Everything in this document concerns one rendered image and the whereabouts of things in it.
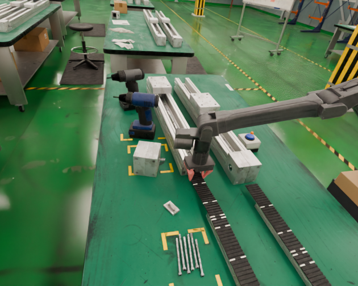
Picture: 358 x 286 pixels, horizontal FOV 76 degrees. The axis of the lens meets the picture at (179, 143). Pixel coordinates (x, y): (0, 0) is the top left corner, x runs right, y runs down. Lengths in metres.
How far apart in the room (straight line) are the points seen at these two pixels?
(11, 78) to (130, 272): 2.53
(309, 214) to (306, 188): 0.13
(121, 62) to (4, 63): 1.13
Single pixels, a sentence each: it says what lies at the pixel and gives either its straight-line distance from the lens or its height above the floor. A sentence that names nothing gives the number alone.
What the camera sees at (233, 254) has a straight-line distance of 0.73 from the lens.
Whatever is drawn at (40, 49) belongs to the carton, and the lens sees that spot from 4.41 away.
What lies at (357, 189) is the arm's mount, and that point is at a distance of 1.12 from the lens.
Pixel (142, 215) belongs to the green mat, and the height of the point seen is 0.78.
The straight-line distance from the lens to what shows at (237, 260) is 0.72.
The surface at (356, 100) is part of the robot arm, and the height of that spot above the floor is 1.19.
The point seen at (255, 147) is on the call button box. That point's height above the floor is 0.81.
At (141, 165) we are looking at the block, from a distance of 0.88.
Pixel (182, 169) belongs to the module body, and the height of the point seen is 0.81.
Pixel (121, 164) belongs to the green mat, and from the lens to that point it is 0.96.
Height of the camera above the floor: 1.43
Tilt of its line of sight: 37 degrees down
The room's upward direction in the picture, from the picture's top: 7 degrees clockwise
